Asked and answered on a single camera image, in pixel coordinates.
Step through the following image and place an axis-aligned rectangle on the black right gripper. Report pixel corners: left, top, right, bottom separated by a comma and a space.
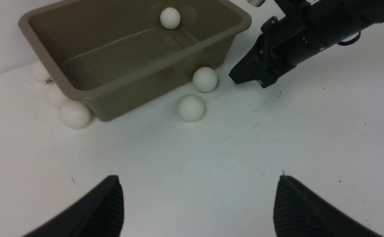
228, 15, 324, 88

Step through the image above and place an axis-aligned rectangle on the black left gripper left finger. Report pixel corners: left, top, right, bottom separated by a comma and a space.
25, 175, 124, 237

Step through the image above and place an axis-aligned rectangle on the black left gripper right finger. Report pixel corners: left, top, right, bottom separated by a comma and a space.
273, 175, 379, 237

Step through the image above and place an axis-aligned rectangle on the white ping-pong ball black mark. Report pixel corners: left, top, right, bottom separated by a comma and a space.
192, 66, 218, 93

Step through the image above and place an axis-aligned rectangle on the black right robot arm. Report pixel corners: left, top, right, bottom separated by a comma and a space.
229, 0, 384, 88

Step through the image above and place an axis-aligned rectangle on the white ball beside bin corner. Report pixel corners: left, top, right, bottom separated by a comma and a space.
60, 101, 91, 129

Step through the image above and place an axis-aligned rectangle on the white ball behind bin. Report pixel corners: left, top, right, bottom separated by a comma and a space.
47, 85, 71, 109

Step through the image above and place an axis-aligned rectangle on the taupe plastic storage bin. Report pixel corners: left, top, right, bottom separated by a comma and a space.
18, 0, 252, 122

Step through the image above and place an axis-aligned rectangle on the white ball brown print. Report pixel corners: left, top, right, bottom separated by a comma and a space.
32, 61, 54, 85

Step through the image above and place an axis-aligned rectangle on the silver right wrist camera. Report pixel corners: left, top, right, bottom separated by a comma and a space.
247, 0, 267, 8

